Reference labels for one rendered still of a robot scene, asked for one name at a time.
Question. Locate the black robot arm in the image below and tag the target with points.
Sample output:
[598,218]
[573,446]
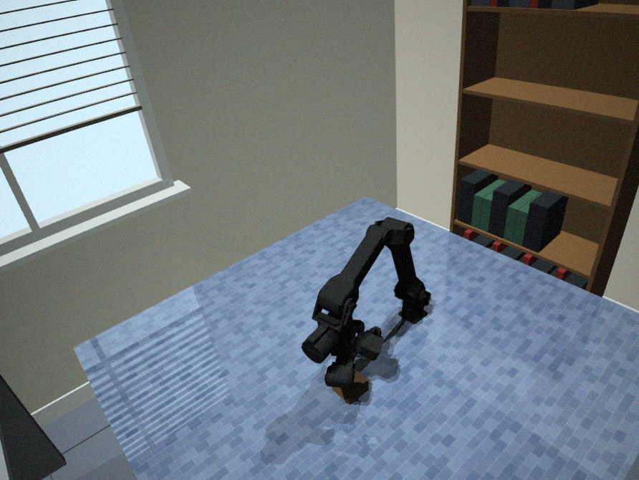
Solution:
[341,293]

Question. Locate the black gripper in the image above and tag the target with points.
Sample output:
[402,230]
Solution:
[341,372]

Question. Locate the brown wooden block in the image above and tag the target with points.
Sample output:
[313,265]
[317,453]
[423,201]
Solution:
[359,387]

